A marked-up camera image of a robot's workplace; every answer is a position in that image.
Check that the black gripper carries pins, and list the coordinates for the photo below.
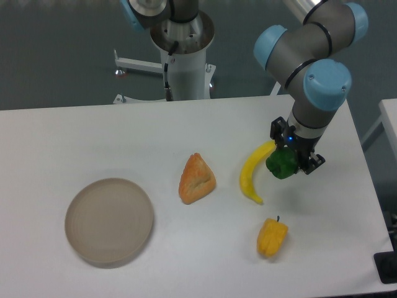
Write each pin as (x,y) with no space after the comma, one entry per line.
(299,138)

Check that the green bell pepper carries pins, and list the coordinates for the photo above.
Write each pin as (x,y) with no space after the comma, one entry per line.
(282,163)

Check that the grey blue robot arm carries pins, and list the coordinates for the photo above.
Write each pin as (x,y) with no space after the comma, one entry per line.
(300,61)

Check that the yellow bell pepper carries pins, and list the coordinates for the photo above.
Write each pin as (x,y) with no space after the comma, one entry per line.
(271,237)

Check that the beige round plate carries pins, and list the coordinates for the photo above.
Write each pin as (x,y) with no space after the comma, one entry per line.
(109,222)

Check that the yellow banana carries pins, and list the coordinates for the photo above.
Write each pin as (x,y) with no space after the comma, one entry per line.
(246,183)

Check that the white side table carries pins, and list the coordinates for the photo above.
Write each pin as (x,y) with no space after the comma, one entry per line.
(386,122)

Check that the orange pastry wedge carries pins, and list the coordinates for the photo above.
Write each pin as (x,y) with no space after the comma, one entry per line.
(197,180)

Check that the black device at table edge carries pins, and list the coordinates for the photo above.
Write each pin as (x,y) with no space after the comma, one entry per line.
(386,266)

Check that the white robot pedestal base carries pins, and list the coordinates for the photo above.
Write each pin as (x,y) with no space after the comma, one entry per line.
(183,51)

